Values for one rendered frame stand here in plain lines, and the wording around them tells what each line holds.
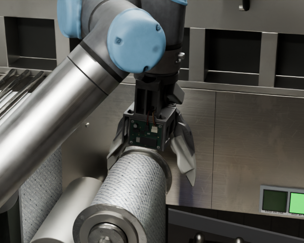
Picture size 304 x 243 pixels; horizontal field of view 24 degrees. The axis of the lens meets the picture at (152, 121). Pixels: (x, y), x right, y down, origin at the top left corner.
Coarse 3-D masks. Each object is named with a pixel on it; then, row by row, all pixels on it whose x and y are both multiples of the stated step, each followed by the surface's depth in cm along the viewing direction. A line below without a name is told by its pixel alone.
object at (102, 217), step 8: (96, 216) 132; (104, 216) 132; (112, 216) 132; (120, 216) 132; (88, 224) 133; (120, 224) 132; (128, 224) 131; (80, 232) 135; (88, 232) 134; (128, 232) 132; (136, 232) 132; (80, 240) 135; (128, 240) 133; (136, 240) 132
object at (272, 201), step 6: (264, 192) 160; (270, 192) 159; (276, 192) 159; (282, 192) 159; (264, 198) 160; (270, 198) 160; (276, 198) 160; (282, 198) 159; (264, 204) 161; (270, 204) 160; (276, 204) 160; (282, 204) 160; (276, 210) 161; (282, 210) 160
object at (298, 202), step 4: (292, 196) 158; (296, 196) 158; (300, 196) 158; (292, 200) 159; (296, 200) 159; (300, 200) 158; (292, 204) 159; (296, 204) 159; (300, 204) 159; (292, 208) 160; (296, 208) 159; (300, 208) 159; (292, 212) 160; (296, 212) 160; (300, 212) 160
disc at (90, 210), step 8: (88, 208) 133; (96, 208) 132; (104, 208) 132; (112, 208) 131; (120, 208) 131; (80, 216) 134; (88, 216) 133; (128, 216) 131; (80, 224) 134; (136, 224) 132; (72, 232) 136; (144, 232) 132; (144, 240) 133
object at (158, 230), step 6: (162, 210) 153; (162, 216) 154; (162, 222) 155; (156, 228) 148; (162, 228) 155; (156, 234) 149; (162, 234) 156; (150, 240) 142; (156, 240) 149; (162, 240) 157
